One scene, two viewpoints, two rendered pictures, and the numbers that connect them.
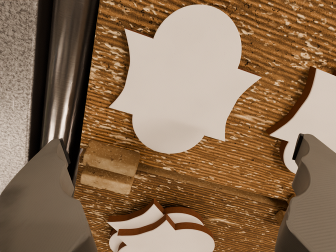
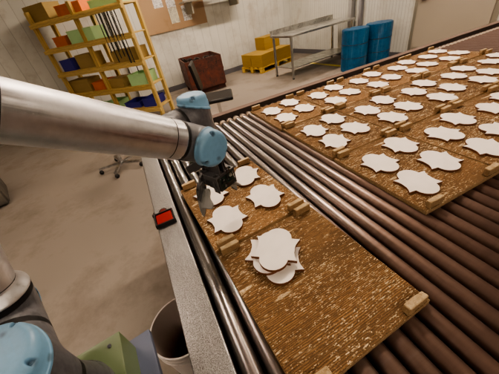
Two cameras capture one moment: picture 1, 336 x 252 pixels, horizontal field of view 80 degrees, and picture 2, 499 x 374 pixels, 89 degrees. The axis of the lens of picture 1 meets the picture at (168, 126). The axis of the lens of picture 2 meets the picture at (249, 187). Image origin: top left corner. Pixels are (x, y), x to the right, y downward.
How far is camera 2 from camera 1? 0.82 m
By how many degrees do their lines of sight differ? 79
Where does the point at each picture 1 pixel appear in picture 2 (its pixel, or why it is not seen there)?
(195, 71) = (225, 214)
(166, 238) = (266, 241)
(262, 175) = (272, 214)
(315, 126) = (260, 199)
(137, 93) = (217, 225)
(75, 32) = (197, 236)
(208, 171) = (257, 225)
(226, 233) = (297, 234)
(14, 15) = (183, 245)
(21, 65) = (188, 253)
